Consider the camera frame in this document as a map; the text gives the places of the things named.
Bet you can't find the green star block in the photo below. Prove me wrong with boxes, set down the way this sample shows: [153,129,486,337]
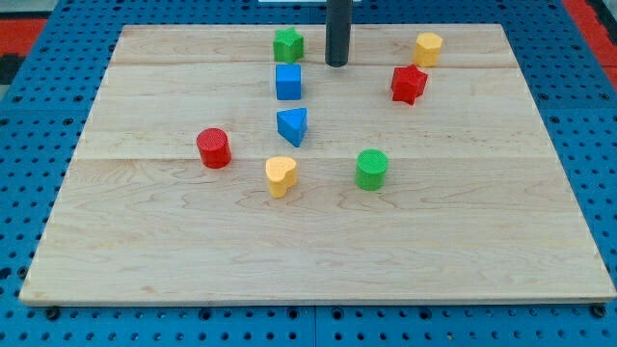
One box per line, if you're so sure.
[273,27,304,64]

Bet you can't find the red star block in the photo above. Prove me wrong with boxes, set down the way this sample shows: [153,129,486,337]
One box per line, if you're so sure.
[390,65,428,105]

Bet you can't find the yellow hexagon block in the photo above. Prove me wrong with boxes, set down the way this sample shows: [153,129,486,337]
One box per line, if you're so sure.
[412,32,443,67]

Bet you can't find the yellow heart block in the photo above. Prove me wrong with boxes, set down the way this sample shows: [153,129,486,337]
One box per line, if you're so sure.
[265,156,298,199]

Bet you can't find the blue triangle block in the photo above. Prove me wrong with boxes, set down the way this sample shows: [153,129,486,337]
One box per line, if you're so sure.
[276,108,308,147]

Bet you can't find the green cylinder block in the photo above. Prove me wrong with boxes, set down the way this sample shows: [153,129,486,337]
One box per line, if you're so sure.
[355,148,389,191]

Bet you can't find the light wooden board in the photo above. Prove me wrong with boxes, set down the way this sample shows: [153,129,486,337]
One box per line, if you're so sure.
[20,24,616,307]

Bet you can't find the blue cube block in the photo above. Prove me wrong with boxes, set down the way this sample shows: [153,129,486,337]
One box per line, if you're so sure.
[275,64,302,100]

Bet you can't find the red cylinder block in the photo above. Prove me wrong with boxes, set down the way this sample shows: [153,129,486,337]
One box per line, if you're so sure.
[196,127,231,169]

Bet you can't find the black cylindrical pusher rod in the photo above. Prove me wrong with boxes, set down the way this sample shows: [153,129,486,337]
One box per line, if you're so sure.
[325,0,353,67]

